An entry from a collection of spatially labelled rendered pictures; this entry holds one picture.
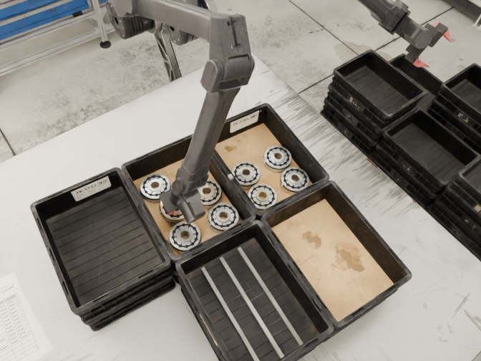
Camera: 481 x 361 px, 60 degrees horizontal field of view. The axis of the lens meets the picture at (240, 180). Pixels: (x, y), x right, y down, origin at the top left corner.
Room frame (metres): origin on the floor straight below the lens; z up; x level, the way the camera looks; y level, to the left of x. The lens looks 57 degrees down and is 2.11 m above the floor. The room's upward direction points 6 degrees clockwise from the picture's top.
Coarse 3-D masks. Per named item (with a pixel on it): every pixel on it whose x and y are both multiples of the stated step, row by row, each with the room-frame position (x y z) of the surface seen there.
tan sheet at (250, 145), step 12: (252, 132) 1.05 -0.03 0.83; (264, 132) 1.05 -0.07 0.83; (216, 144) 0.97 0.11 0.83; (228, 144) 0.98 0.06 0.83; (240, 144) 0.98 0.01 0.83; (252, 144) 0.99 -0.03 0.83; (264, 144) 0.99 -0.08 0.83; (276, 144) 1.00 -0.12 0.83; (228, 156) 0.92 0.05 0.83; (240, 156) 0.93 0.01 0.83; (252, 156) 0.93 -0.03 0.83; (264, 168) 0.88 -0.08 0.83; (264, 180) 0.83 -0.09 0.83; (276, 180) 0.83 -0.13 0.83; (276, 192) 0.79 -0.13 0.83
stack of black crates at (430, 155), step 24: (408, 120) 1.55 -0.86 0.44; (432, 120) 1.54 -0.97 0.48; (384, 144) 1.40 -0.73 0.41; (408, 144) 1.44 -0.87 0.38; (432, 144) 1.46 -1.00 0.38; (456, 144) 1.42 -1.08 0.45; (384, 168) 1.35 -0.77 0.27; (408, 168) 1.27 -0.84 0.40; (432, 168) 1.30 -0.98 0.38; (456, 168) 1.32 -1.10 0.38; (408, 192) 1.22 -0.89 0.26; (432, 192) 1.15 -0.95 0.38
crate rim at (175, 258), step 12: (168, 144) 0.87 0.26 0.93; (144, 156) 0.81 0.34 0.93; (132, 180) 0.71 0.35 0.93; (228, 180) 0.75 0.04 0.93; (144, 204) 0.63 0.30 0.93; (252, 216) 0.62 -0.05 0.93; (156, 228) 0.55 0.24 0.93; (228, 228) 0.57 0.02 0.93; (168, 252) 0.48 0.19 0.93; (192, 252) 0.48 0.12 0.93
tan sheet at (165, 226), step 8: (168, 168) 0.84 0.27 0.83; (176, 168) 0.84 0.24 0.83; (144, 176) 0.79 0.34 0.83; (168, 176) 0.80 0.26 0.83; (136, 184) 0.76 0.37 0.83; (144, 200) 0.70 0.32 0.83; (224, 200) 0.73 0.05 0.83; (152, 208) 0.67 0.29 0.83; (160, 216) 0.64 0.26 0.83; (224, 216) 0.67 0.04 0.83; (160, 224) 0.61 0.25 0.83; (168, 224) 0.62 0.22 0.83; (200, 224) 0.63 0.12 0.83; (208, 224) 0.63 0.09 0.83; (168, 232) 0.59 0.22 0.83; (200, 232) 0.60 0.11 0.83; (208, 232) 0.60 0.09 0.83
